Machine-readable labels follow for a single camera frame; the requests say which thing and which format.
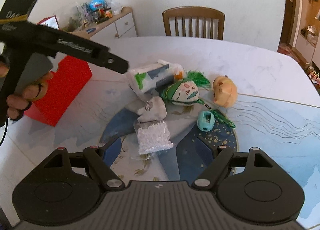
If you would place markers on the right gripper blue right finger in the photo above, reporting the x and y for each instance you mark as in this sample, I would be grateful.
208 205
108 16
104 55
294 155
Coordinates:
205 150

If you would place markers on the white wooden sideboard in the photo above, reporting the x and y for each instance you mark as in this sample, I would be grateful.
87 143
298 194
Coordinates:
119 26

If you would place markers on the white green tissue pack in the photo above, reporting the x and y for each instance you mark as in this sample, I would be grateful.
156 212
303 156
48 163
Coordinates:
144 79

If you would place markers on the bag of white beads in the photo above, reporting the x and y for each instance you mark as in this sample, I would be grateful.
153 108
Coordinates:
153 136

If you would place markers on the red and white cardboard box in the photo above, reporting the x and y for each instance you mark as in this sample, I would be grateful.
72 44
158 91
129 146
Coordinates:
71 76

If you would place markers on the printed red white bag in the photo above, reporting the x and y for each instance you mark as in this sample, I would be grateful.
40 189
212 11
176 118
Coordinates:
50 22

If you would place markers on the green haired face plush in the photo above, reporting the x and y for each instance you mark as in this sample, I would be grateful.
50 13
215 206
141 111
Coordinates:
185 92

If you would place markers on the orange spotted cat toy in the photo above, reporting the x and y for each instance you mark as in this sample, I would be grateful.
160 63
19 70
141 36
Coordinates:
225 92

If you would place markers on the wooden slatted chair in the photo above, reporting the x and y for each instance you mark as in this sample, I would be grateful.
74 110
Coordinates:
194 21

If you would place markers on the white tooth shaped toy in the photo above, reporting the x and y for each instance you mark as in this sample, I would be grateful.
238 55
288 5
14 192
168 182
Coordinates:
154 110

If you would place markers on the teal pencil sharpener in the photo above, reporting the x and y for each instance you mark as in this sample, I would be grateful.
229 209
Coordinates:
205 121

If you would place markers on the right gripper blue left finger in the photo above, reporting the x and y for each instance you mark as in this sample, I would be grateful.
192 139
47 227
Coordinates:
111 150

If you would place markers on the person's left hand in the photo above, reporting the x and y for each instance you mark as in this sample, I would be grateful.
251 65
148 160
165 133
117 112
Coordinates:
32 85

